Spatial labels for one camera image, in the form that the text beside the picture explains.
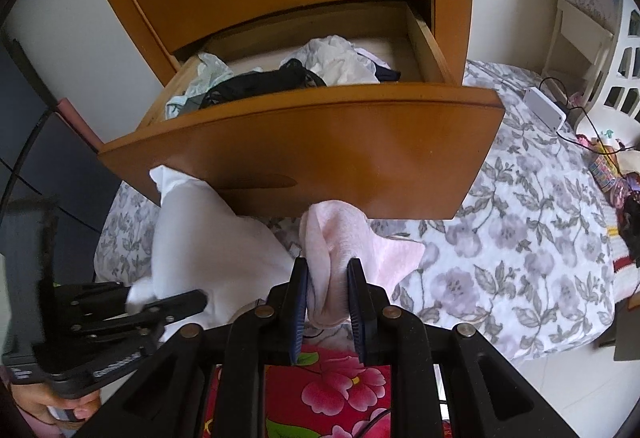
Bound red floral blanket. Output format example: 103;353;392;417
202;343;451;438

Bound dark blue cabinet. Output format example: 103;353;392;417
0;38;122;274

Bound crochet mat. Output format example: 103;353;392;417
606;213;640;301

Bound black garment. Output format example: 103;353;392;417
199;59;328;111

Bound floral bedsheet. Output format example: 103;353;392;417
94;59;617;362

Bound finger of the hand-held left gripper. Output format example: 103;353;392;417
125;289;208;325

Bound white power box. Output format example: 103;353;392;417
522;87;568;132

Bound pile of colourful clutter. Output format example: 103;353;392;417
575;128;640;269

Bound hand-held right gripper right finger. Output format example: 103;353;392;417
346;258;581;438

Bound pink board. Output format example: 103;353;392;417
55;98;102;155

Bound navy garment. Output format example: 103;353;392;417
355;49;403;83

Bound person's left hand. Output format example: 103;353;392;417
14;385;103;429

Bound white garment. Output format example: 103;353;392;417
125;166;297;325

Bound pink fluffy sock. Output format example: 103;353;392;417
300;199;426;327

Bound white plastic basket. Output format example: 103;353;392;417
542;0;640;131

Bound black cable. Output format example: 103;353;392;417
539;77;627;154

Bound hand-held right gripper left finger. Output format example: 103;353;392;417
80;257;311;438

